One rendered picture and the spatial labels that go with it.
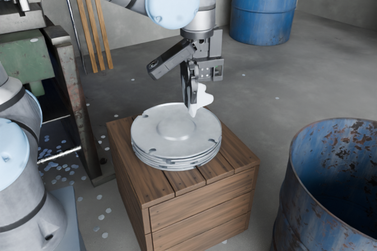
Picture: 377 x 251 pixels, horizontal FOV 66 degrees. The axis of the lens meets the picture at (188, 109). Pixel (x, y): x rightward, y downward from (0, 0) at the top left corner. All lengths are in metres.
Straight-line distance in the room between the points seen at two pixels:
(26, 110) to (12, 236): 0.22
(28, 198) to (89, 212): 0.72
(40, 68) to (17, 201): 0.63
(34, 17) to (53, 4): 1.35
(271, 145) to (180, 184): 0.80
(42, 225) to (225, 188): 0.51
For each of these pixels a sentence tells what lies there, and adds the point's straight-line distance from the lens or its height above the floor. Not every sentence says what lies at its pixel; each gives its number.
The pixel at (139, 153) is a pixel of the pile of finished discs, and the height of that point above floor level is 0.38.
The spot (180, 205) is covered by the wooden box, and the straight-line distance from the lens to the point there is 0.85.
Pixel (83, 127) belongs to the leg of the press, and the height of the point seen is 0.30.
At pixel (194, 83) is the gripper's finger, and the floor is 0.66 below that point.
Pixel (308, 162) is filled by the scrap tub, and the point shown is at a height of 0.33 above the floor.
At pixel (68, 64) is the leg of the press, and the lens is 1.04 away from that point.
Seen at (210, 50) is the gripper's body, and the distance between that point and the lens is 0.64.
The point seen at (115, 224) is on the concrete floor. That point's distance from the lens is 1.20.
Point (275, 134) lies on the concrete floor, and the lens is 1.61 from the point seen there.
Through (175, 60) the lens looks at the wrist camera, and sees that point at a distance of 0.62.
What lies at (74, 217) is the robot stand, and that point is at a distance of 0.67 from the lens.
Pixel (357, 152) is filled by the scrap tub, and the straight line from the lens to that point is 1.03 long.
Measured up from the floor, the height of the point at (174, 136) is 0.40.
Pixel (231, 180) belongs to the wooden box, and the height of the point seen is 0.31.
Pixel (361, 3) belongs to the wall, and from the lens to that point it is 3.67.
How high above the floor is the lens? 0.96
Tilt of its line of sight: 33 degrees down
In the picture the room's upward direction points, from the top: straight up
